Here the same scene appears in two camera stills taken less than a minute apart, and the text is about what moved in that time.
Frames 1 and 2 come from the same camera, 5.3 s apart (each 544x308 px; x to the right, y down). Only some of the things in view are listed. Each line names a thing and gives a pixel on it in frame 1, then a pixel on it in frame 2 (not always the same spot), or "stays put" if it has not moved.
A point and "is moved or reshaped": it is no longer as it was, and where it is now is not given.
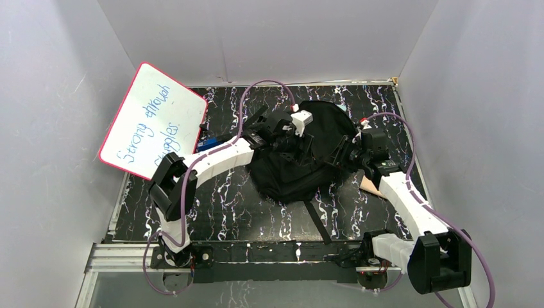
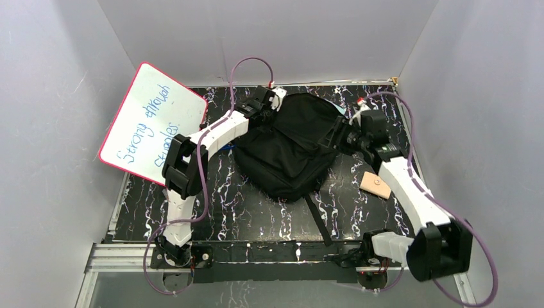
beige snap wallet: x=369 y=186 stays put
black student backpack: x=310 y=179 is moved or reshaped
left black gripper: x=295 y=142 → x=263 y=110
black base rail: x=210 y=262 stays put
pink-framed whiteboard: x=157 y=115 stays put
